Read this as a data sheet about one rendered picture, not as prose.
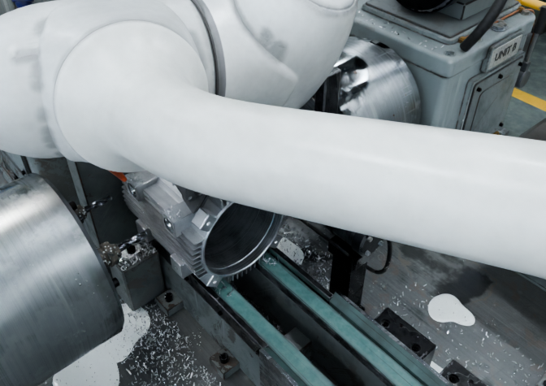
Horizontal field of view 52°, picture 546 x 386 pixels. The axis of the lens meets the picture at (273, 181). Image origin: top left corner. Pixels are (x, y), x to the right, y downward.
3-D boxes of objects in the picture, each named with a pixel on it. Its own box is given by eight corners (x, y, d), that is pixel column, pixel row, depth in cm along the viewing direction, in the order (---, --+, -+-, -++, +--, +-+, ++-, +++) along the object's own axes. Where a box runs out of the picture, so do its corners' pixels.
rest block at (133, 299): (116, 292, 102) (103, 248, 94) (149, 273, 105) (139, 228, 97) (133, 313, 98) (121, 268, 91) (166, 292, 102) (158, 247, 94)
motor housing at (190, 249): (131, 236, 96) (110, 148, 84) (218, 188, 106) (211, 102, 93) (199, 307, 85) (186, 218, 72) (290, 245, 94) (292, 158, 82)
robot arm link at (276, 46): (278, 33, 57) (156, 51, 51) (344, -92, 44) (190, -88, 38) (322, 123, 54) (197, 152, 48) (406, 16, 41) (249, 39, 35)
